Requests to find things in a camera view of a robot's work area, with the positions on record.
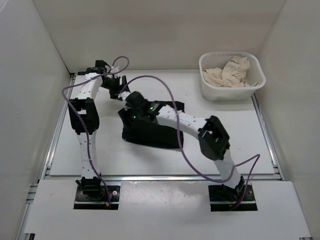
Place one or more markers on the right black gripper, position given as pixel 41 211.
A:
pixel 128 109

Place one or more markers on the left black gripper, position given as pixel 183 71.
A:
pixel 114 93

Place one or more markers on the black trousers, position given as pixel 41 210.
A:
pixel 147 133

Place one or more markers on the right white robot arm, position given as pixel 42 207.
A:
pixel 212 137

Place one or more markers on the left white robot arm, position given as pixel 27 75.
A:
pixel 84 119

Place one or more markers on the beige trousers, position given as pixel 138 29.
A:
pixel 233 75

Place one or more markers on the white plastic basket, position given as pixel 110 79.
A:
pixel 219 59

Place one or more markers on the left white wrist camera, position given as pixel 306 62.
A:
pixel 114 70

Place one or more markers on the aluminium frame rail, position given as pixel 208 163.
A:
pixel 139 178

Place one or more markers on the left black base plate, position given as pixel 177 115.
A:
pixel 83 201

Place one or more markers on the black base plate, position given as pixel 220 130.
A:
pixel 83 201
pixel 221 202

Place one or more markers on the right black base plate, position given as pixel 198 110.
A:
pixel 221 202

